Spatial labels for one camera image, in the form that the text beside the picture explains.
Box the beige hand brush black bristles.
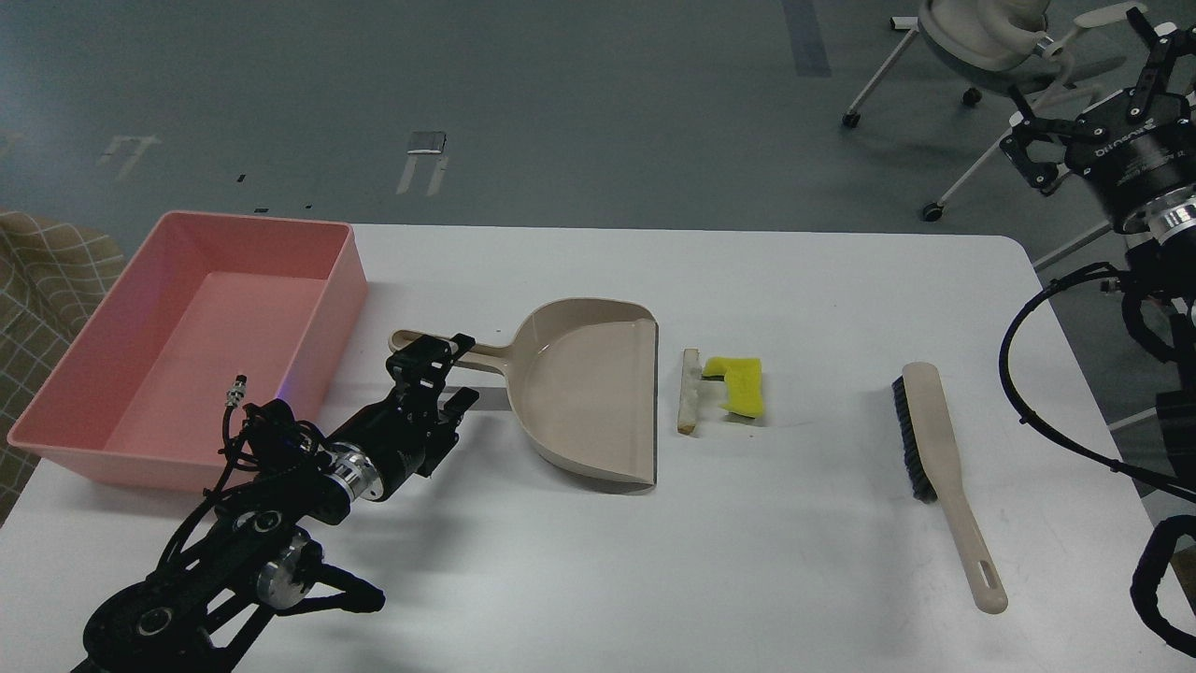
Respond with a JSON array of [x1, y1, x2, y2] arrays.
[[891, 362, 1009, 616]]

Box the white office chair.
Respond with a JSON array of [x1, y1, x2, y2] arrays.
[[841, 0, 1151, 224]]

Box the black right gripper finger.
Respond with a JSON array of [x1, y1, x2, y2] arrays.
[[1125, 8, 1195, 122], [997, 86, 1085, 197]]

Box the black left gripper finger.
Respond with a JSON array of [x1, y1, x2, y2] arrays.
[[386, 334, 476, 405], [437, 388, 481, 436]]

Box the pink plastic bin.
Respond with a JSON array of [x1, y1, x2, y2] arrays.
[[7, 210, 368, 492]]

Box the beige checkered cloth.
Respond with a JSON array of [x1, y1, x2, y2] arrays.
[[1, 208, 126, 516]]

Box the beige plastic dustpan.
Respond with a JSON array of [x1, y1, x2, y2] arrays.
[[389, 298, 660, 492]]

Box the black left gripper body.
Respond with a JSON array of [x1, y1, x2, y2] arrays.
[[329, 394, 460, 501]]

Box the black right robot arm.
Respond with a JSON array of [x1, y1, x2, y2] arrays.
[[991, 1, 1170, 644]]

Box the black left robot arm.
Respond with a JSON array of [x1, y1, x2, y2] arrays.
[[78, 334, 478, 672]]

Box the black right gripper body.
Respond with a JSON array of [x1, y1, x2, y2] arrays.
[[1064, 90, 1195, 235]]

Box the grey floor plate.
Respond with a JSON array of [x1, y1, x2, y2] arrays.
[[405, 131, 449, 157]]

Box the yellow green sponge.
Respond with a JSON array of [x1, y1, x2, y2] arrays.
[[702, 356, 765, 420]]

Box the white bread crust piece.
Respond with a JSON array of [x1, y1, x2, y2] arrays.
[[676, 348, 702, 436]]

